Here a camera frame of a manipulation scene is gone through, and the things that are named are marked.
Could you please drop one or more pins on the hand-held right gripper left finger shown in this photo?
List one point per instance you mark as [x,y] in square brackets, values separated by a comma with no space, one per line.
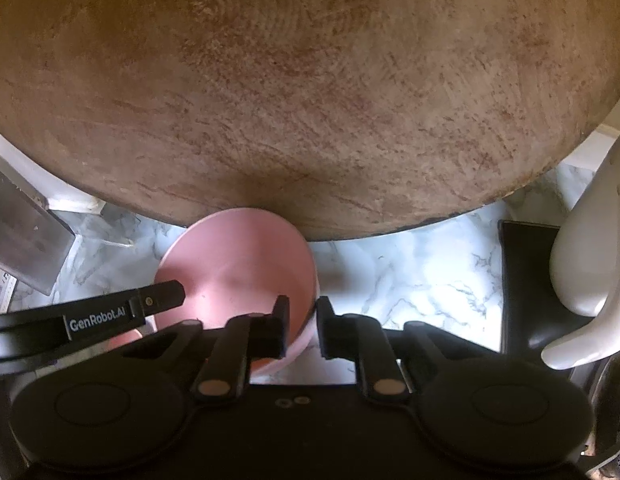
[282,330]

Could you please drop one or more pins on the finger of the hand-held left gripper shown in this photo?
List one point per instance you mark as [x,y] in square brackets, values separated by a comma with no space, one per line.
[162,297]

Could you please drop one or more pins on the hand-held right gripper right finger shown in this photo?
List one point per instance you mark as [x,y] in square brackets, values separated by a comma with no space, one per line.
[324,330]

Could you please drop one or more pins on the large pink bowl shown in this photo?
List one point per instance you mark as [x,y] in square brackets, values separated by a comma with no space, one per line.
[229,260]

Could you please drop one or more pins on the pink plate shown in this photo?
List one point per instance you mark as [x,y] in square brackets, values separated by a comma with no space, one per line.
[127,342]

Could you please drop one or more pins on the steel cleaver blade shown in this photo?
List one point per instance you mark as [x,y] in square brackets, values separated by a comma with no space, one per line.
[24,240]

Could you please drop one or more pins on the white plastic base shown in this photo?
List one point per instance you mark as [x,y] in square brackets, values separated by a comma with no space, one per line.
[64,195]

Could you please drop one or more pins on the round wooden cutting board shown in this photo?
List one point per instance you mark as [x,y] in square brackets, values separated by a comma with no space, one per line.
[290,85]

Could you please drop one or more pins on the white electric kettle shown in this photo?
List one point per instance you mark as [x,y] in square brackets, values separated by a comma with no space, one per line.
[580,270]

